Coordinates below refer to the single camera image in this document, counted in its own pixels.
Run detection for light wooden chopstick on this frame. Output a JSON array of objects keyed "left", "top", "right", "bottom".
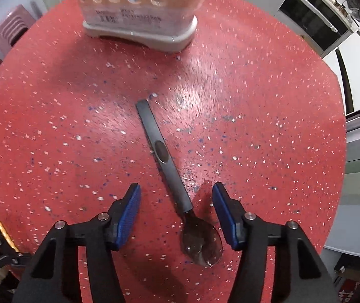
[{"left": 0, "top": 211, "right": 19, "bottom": 253}]

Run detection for black built-in oven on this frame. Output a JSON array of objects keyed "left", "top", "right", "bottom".
[{"left": 278, "top": 0, "right": 350, "bottom": 53}]

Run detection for beige utensil holder grey base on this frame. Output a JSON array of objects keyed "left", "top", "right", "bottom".
[{"left": 64, "top": 0, "right": 209, "bottom": 53}]

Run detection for small steel pan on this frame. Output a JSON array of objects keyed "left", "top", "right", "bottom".
[{"left": 330, "top": 0, "right": 348, "bottom": 15}]

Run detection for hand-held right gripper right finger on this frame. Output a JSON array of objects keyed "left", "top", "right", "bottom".
[{"left": 212, "top": 181, "right": 339, "bottom": 303}]

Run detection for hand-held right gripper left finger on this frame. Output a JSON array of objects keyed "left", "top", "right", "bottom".
[{"left": 11, "top": 182, "right": 142, "bottom": 303}]

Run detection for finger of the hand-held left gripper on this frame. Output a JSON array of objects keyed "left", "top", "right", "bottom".
[{"left": 0, "top": 241, "right": 33, "bottom": 267}]

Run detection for steel spoon black handle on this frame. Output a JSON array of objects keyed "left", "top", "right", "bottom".
[{"left": 136, "top": 99, "right": 224, "bottom": 266}]

